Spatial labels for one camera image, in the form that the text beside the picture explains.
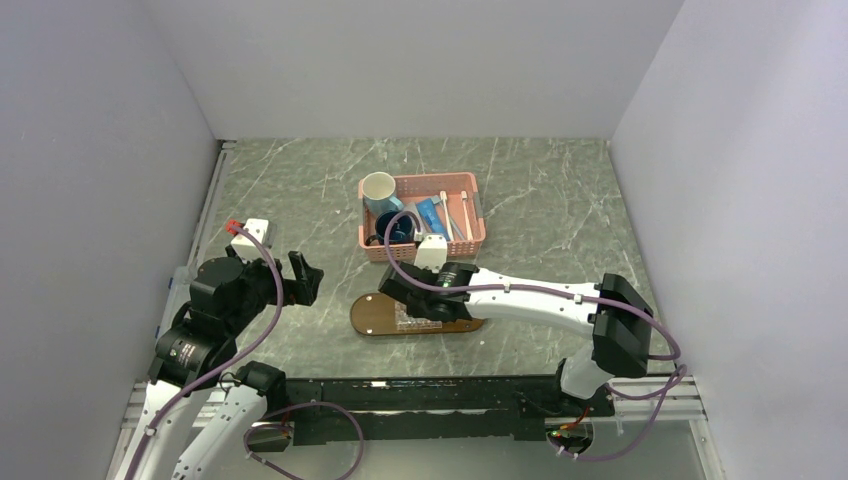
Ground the pink perforated plastic basket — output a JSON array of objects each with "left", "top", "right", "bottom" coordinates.
[{"left": 357, "top": 172, "right": 486, "bottom": 263}]

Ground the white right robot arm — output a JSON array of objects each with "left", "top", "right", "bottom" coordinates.
[{"left": 378, "top": 262, "right": 653, "bottom": 415}]

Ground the clear textured glass dish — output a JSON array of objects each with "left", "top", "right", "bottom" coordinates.
[{"left": 395, "top": 302, "right": 443, "bottom": 332}]

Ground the silver toothpaste tube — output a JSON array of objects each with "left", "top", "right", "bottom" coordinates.
[{"left": 402, "top": 202, "right": 429, "bottom": 242}]

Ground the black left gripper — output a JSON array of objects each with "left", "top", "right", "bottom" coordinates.
[{"left": 226, "top": 243, "right": 323, "bottom": 333}]

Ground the dark navy mug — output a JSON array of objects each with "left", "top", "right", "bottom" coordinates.
[{"left": 365, "top": 210, "right": 415, "bottom": 246}]

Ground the clear plastic screw box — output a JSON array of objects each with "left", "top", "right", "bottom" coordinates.
[{"left": 154, "top": 266, "right": 195, "bottom": 341}]

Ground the blue toothpaste tube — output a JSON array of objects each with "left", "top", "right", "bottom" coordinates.
[{"left": 416, "top": 199, "right": 450, "bottom": 241}]

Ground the oval wooden tray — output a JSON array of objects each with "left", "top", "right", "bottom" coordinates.
[{"left": 350, "top": 293, "right": 484, "bottom": 337}]

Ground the white and light-blue mug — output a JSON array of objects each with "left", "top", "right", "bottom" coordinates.
[{"left": 361, "top": 172, "right": 405, "bottom": 217}]

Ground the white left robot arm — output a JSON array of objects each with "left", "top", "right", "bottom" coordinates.
[{"left": 117, "top": 249, "right": 325, "bottom": 479}]

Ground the white toothbrush at basket edge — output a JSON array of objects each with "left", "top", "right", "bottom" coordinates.
[{"left": 460, "top": 190, "right": 474, "bottom": 241}]

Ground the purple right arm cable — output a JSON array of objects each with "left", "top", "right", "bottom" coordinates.
[{"left": 384, "top": 210, "right": 688, "bottom": 464}]

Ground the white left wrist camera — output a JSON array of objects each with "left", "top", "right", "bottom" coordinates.
[{"left": 226, "top": 218, "right": 276, "bottom": 261}]

